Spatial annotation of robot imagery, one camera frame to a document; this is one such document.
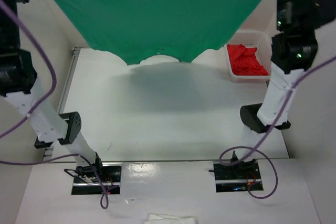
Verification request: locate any green tank top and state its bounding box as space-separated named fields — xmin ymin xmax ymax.
xmin=54 ymin=0 xmax=261 ymax=65

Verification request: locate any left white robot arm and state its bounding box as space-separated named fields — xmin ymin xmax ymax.
xmin=1 ymin=0 xmax=103 ymax=183

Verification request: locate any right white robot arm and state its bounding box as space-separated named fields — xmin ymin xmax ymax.
xmin=229 ymin=0 xmax=335 ymax=167

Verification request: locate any red tank top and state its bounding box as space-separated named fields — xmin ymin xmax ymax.
xmin=227 ymin=44 xmax=269 ymax=76

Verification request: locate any white plastic basket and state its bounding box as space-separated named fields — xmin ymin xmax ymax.
xmin=224 ymin=30 xmax=272 ymax=83

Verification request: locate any white crumpled cloth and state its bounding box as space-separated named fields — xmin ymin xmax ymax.
xmin=144 ymin=214 xmax=197 ymax=224

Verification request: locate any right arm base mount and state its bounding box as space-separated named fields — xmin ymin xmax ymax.
xmin=208 ymin=159 xmax=263 ymax=193

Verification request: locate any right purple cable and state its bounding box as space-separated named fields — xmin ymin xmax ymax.
xmin=218 ymin=0 xmax=336 ymax=200

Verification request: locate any purple cable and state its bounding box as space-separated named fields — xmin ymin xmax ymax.
xmin=218 ymin=0 xmax=336 ymax=200
xmin=0 ymin=0 xmax=119 ymax=210

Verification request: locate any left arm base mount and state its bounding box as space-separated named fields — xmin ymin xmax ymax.
xmin=64 ymin=162 xmax=122 ymax=195

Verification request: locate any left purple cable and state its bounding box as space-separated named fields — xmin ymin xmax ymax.
xmin=0 ymin=0 xmax=119 ymax=210

